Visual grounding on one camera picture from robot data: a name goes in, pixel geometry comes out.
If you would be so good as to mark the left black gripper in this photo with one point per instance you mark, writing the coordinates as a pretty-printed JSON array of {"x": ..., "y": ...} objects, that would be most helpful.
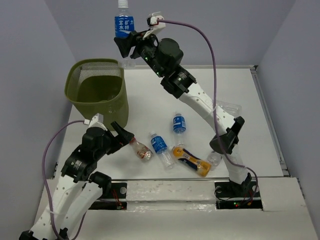
[{"x": 123, "y": 138}]

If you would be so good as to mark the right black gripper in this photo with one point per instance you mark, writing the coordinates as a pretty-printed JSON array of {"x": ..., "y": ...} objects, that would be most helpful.
[{"x": 124, "y": 44}]

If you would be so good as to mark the blue label bottle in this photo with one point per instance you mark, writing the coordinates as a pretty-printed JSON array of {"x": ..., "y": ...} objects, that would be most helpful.
[
  {"x": 124, "y": 22},
  {"x": 162, "y": 151},
  {"x": 179, "y": 129}
]

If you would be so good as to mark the red cap small bottle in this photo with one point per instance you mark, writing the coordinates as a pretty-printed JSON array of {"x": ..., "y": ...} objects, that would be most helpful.
[{"x": 141, "y": 150}]

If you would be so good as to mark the clear plastic bottle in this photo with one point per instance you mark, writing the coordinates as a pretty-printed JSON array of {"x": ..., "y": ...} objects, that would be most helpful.
[{"x": 231, "y": 108}]

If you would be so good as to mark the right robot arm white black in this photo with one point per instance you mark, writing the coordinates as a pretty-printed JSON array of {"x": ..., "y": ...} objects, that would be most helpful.
[{"x": 164, "y": 57}]

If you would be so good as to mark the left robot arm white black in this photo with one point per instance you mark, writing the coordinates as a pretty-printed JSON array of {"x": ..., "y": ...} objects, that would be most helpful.
[{"x": 79, "y": 184}]

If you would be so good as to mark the green mesh waste bin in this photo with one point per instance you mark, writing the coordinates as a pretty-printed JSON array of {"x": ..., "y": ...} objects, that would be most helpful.
[{"x": 97, "y": 86}]

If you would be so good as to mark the orange tea bottle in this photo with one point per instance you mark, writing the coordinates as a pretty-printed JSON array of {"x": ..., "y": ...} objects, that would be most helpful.
[{"x": 200, "y": 166}]

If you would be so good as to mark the pepsi label small bottle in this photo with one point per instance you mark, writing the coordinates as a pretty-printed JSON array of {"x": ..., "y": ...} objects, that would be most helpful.
[{"x": 214, "y": 158}]

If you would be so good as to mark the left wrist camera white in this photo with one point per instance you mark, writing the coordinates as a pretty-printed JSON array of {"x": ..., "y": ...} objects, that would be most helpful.
[{"x": 96, "y": 121}]

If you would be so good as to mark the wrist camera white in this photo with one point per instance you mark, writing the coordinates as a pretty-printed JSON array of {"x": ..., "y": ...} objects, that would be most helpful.
[
  {"x": 154, "y": 26},
  {"x": 96, "y": 121}
]

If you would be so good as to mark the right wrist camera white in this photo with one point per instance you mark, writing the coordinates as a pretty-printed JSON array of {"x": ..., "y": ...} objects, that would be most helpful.
[{"x": 154, "y": 26}]

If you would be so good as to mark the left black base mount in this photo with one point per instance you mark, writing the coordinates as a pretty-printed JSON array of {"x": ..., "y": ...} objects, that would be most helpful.
[{"x": 113, "y": 199}]

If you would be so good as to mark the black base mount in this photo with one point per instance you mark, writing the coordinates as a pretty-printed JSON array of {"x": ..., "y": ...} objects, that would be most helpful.
[
  {"x": 227, "y": 199},
  {"x": 113, "y": 199}
]

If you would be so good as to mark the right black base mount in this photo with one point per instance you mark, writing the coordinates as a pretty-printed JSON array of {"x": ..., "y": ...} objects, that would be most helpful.
[{"x": 227, "y": 199}]

